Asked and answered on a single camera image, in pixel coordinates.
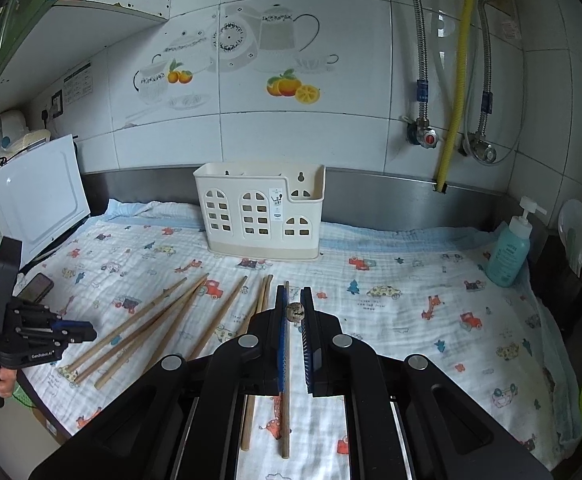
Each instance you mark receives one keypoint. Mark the white microwave oven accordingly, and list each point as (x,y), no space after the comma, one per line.
(36,195)

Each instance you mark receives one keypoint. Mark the wall label sticker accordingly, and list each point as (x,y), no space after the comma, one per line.
(78,82)

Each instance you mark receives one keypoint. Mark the printed cartoon cloth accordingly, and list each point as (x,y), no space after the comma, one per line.
(396,270)

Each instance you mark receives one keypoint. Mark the smartphone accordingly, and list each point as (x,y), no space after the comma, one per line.
(38,287)

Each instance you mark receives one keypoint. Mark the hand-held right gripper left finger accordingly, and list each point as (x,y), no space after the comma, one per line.
(282,340)

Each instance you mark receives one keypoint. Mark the metal angle valve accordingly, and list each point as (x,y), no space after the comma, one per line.
(483,150)

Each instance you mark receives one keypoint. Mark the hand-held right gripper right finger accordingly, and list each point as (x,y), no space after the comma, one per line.
(307,350)

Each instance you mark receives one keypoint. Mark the teal soap pump bottle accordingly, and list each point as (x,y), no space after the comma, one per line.
(508,255)

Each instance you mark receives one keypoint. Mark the wall cabinet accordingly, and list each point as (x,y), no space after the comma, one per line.
(26,15)

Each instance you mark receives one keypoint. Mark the black utensil bin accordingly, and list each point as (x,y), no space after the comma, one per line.
(561,295)

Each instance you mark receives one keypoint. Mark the white plastic spoon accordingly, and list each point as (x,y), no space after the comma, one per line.
(573,222)

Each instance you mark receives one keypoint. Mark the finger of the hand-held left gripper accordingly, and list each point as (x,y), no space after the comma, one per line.
(73,326)
(81,336)

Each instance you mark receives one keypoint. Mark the cream plastic utensil holder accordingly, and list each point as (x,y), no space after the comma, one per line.
(258,210)

